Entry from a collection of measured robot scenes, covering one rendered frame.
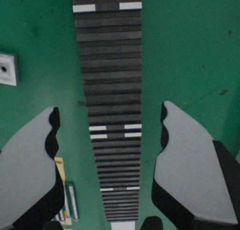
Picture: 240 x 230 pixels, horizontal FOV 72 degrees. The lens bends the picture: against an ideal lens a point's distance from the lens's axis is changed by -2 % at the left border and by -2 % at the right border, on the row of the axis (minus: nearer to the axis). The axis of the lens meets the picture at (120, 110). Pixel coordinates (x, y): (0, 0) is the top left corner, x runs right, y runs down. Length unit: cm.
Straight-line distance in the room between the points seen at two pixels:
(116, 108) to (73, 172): 15
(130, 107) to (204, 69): 9
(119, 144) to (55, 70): 10
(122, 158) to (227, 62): 15
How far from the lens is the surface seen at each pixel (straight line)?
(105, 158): 19
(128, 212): 30
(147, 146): 23
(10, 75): 19
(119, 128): 16
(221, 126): 24
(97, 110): 15
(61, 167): 27
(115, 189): 24
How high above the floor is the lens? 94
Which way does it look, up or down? 58 degrees down
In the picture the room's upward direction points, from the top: 177 degrees clockwise
